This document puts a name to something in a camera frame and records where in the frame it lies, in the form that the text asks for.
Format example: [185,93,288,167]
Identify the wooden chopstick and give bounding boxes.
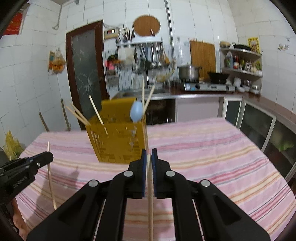
[147,154,154,241]
[47,141,58,211]

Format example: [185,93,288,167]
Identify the left hand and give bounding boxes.
[11,198,29,240]

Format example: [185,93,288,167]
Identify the yellow plastic bag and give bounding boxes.
[4,131,23,161]

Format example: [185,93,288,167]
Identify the yellow perforated utensil holder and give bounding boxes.
[86,97,149,164]

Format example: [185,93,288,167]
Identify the wooden stick leaning left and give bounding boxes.
[39,112,50,132]

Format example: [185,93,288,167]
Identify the wooden stick leaning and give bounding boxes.
[39,112,50,132]
[61,99,71,131]

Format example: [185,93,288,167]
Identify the wooden stick leaning right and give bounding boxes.
[61,99,71,131]

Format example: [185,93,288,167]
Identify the light blue spoon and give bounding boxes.
[130,101,143,123]

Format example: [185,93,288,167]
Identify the pink striped table cloth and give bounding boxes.
[16,118,295,240]

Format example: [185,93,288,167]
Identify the stainless steel sink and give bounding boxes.
[114,88,168,98]

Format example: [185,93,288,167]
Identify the gas stove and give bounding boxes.
[176,82,236,92]

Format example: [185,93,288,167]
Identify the stainless steel cooking pot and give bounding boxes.
[177,65,202,82]

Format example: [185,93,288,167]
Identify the hanging orange plastic bag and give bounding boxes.
[48,48,66,74]

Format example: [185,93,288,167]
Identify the black wok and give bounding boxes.
[208,72,229,85]

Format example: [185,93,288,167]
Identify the rectangular wooden cutting board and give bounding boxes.
[189,41,216,81]

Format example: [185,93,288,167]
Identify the corner shelf rack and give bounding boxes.
[219,46,263,95]

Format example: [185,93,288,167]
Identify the round wooden cutting board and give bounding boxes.
[133,15,161,37]

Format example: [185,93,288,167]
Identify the white wall utensil shelf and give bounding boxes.
[116,40,163,48]

